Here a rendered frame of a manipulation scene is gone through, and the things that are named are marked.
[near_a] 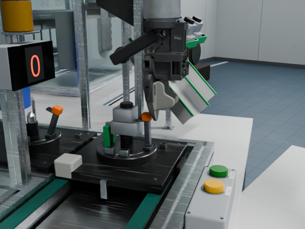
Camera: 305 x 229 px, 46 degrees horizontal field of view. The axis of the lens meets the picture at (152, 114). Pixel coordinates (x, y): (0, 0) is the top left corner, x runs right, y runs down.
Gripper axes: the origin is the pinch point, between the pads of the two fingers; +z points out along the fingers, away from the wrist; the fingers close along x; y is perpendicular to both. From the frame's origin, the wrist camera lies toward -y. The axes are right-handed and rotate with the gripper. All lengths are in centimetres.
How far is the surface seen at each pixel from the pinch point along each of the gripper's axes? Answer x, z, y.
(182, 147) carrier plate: 8.0, 10.4, 5.2
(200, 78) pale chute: 48.0, 0.7, 1.9
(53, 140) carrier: -1.4, 8.4, -25.0
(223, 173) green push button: -3.0, 10.6, 16.5
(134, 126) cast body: -2.2, 2.4, -3.6
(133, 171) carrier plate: -8.0, 10.3, -1.7
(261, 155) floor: 247, 107, 25
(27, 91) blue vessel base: 61, 13, -79
